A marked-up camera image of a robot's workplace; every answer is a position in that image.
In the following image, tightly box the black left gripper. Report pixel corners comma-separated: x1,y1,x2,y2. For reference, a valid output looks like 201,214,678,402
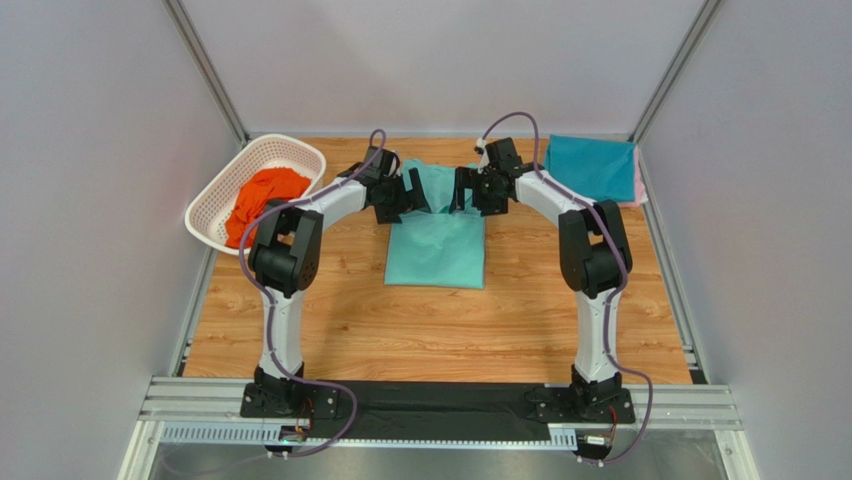
376,167,432,223

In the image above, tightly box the mint green t shirt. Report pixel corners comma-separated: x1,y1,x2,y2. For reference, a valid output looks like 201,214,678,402
384,159,486,289

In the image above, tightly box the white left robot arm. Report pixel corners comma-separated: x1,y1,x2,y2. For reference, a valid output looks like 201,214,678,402
239,147,430,419

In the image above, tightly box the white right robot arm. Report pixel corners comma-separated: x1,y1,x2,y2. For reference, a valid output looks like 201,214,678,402
449,138,636,424

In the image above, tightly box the folded teal t shirt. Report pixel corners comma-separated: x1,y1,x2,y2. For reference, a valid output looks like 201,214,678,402
544,135,641,204

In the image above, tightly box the orange t shirt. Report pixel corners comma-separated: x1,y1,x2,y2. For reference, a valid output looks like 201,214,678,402
225,167,311,249

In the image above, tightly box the white plastic laundry basket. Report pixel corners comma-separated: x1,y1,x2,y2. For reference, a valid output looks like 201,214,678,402
184,134,327,256

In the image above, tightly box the black base cloth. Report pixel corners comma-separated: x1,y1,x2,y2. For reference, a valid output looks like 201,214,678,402
343,381,578,441

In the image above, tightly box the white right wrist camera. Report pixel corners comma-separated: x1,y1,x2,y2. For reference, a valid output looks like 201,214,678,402
474,138,491,172

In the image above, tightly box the right aluminium corner post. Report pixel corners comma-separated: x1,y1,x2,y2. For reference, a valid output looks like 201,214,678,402
629,0,724,143

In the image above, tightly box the aluminium corner post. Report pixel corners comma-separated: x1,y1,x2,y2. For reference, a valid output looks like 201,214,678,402
163,0,250,147
629,0,724,143

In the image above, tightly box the left aluminium corner post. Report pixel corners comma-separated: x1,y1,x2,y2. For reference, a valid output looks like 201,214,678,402
163,0,250,147

